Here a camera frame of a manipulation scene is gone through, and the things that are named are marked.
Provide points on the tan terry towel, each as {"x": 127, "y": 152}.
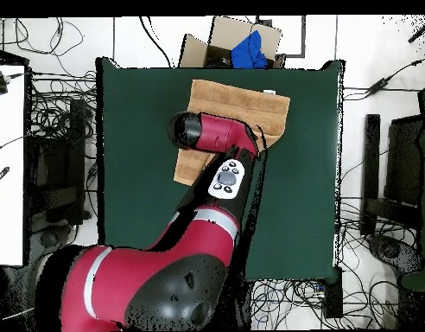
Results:
{"x": 240, "y": 103}

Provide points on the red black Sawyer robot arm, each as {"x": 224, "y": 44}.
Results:
{"x": 147, "y": 276}

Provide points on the dark green table cloth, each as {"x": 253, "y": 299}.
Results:
{"x": 295, "y": 190}

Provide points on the blue garment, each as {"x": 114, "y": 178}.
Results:
{"x": 248, "y": 53}

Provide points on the open cardboard box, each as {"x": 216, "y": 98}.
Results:
{"x": 229, "y": 33}

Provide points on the black equipment rack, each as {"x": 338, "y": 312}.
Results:
{"x": 57, "y": 166}

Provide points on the black upright stand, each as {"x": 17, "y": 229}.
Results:
{"x": 371, "y": 155}

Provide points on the small black box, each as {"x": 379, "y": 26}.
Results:
{"x": 333, "y": 294}

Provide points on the black round floor foot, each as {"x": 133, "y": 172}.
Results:
{"x": 49, "y": 238}

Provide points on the dark grey chair base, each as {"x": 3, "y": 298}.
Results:
{"x": 392, "y": 250}

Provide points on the white desk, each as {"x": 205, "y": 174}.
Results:
{"x": 7, "y": 155}

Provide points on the black bar with white print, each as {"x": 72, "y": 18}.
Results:
{"x": 0, "y": 177}

